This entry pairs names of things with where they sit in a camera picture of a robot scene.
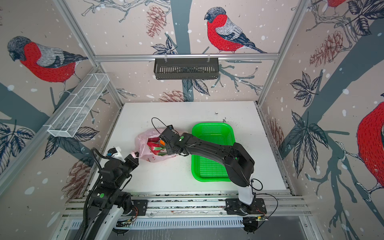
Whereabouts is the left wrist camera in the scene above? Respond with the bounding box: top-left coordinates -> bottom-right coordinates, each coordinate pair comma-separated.
107,147 -> 125,162

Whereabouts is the pink plastic bag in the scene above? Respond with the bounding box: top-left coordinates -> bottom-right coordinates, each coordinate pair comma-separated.
134,129 -> 178,163

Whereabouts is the green plastic basket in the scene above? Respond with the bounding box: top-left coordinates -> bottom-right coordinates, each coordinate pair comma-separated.
191,123 -> 236,182

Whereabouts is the white mesh wall shelf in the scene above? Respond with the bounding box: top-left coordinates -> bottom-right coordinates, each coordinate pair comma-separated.
48,73 -> 110,138

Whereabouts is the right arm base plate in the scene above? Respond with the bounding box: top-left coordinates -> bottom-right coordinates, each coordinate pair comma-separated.
225,198 -> 267,216

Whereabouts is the red dragon fruit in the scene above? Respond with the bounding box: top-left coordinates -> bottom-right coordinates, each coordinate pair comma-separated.
147,137 -> 167,156

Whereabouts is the black hanging wire basket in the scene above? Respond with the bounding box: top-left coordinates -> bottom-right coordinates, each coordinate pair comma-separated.
154,58 -> 219,80

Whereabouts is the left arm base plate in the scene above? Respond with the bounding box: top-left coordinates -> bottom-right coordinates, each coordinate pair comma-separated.
108,200 -> 148,218

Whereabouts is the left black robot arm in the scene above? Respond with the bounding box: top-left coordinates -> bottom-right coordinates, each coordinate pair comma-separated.
74,148 -> 140,240

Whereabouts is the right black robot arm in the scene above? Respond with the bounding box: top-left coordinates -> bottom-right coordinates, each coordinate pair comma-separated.
160,125 -> 255,206

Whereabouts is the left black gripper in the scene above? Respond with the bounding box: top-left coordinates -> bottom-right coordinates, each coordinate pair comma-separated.
115,150 -> 139,188

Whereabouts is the aluminium mounting rail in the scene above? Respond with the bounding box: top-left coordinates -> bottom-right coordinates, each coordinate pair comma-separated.
61,191 -> 313,218

